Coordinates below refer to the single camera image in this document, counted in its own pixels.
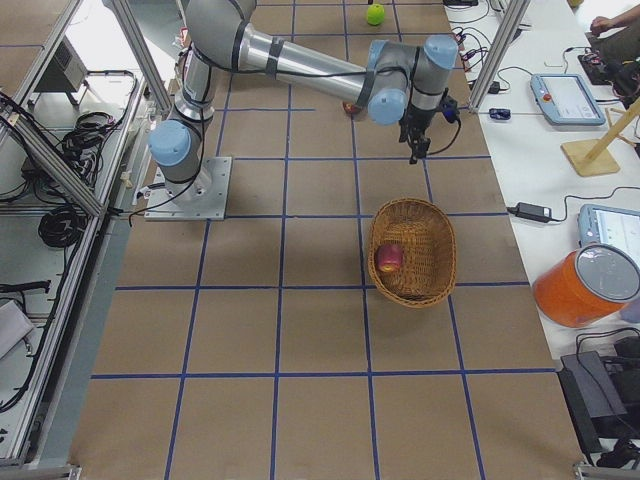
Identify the dark red apple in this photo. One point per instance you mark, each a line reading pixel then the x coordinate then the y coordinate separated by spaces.
pixel 350 108

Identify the blue teach pendant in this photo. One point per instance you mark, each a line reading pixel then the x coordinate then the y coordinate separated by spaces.
pixel 566 100
pixel 613 226

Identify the red apple yellow top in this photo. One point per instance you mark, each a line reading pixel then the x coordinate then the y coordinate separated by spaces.
pixel 389 257

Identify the black power adapter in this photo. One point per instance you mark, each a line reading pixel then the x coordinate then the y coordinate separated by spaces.
pixel 533 212

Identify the aluminium frame post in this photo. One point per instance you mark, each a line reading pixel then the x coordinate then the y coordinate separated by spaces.
pixel 515 11

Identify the brown wicker basket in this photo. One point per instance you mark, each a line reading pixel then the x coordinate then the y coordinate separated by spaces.
pixel 425 236

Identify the green apple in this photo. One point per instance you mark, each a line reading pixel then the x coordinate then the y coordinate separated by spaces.
pixel 375 14

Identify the small blue device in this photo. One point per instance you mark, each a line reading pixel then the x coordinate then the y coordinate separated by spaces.
pixel 499 114

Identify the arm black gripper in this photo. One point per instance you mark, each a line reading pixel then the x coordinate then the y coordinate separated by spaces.
pixel 416 123

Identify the orange bucket grey lid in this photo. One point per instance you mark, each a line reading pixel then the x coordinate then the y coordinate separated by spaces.
pixel 590 283

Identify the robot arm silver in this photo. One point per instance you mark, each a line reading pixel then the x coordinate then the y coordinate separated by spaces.
pixel 400 84

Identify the wooden stand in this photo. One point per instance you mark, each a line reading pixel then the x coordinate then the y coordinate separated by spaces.
pixel 591 157

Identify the blue teach pendant near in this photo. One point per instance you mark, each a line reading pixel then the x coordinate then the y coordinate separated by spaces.
pixel 613 226

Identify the blue teach pendant far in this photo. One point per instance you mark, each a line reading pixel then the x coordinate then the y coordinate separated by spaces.
pixel 566 100

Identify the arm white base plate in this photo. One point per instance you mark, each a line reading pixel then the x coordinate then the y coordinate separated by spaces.
pixel 206 198

